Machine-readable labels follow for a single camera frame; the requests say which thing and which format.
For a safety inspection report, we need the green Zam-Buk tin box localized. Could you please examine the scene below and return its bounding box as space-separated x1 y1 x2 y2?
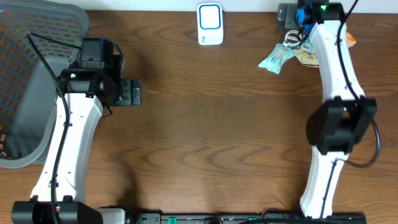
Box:
283 30 303 49

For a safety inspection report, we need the teal Kleenex tissue pack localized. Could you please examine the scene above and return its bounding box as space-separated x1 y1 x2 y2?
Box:
300 39 315 54

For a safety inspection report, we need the mint green wipes pack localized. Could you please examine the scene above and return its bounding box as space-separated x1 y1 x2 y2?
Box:
258 44 296 75

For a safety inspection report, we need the cream snack bag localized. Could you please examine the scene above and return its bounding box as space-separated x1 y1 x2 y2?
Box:
295 49 319 67

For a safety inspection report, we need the orange Kleenex tissue pack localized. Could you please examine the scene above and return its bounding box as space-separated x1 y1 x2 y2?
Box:
346 32 357 48

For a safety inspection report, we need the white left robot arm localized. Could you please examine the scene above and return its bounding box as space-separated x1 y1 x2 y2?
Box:
11 37 141 224

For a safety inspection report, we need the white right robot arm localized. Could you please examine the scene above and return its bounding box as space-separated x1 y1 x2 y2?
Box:
277 1 381 220

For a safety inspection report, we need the white barcode scanner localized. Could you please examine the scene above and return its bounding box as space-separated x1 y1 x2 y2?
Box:
197 2 224 45

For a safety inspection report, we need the grey plastic mesh basket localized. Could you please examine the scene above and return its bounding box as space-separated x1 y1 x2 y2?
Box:
1 0 90 169

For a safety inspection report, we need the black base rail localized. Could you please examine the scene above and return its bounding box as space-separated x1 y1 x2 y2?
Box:
133 210 367 224

